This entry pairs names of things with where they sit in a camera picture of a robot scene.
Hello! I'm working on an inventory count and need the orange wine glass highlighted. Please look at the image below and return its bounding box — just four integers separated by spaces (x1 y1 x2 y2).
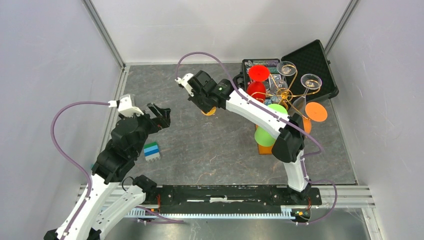
300 102 328 134

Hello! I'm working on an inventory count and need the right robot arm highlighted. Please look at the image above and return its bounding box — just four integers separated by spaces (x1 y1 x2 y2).
175 70 312 204

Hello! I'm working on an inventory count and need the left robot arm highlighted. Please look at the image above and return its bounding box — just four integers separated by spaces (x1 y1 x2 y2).
43 100 171 240

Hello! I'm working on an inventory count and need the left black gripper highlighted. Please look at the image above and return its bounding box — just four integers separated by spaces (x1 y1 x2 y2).
120 101 171 157

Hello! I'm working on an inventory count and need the white cable duct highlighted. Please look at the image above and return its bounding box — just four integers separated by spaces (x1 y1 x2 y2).
124 208 296 220

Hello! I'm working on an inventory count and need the clear wine glass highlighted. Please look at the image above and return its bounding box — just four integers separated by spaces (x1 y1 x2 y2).
288 73 322 116
269 61 297 103

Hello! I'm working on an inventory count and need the orange wooden rack base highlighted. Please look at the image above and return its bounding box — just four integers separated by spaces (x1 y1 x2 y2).
254 125 276 155

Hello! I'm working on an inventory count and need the yellow wine glass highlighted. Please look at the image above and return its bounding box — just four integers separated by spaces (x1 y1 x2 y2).
201 106 217 116

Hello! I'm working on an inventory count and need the gold wire glass rack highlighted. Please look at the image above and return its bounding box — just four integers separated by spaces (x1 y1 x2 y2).
263 71 301 115

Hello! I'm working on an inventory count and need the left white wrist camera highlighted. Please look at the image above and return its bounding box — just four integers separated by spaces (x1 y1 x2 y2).
117 93 145 118

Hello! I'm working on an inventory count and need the green wine glass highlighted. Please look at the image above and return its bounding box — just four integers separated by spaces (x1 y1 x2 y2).
254 103 289 148

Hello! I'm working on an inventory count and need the black poker chip case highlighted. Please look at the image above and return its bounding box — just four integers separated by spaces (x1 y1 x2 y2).
233 39 339 104

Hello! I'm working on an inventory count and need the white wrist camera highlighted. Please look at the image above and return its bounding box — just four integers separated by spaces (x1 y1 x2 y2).
117 93 145 118
175 73 195 97

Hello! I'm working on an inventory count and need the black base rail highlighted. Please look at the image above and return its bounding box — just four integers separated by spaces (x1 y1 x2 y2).
144 184 323 214

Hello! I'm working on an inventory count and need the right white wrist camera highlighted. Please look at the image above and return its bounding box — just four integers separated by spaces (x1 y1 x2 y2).
175 73 195 97

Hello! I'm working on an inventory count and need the red wine glass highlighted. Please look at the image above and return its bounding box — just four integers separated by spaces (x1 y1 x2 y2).
246 65 270 103

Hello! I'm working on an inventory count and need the green blue toy block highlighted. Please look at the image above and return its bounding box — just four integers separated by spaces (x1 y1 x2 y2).
143 141 161 161

